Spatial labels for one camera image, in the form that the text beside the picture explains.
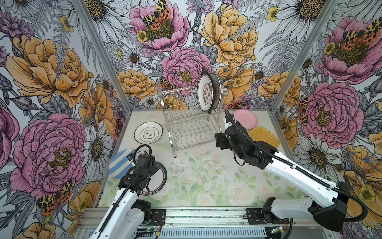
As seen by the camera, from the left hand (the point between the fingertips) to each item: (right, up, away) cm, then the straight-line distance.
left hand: (148, 172), depth 81 cm
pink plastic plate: (+65, +30, +38) cm, 81 cm away
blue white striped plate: (-21, +1, +12) cm, 24 cm away
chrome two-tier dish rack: (+21, +25, +25) cm, 41 cm away
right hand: (+38, +19, -8) cm, 44 cm away
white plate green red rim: (+3, -7, +6) cm, 10 cm away
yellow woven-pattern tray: (+71, +19, +26) cm, 78 cm away
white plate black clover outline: (-9, +20, +28) cm, 35 cm away
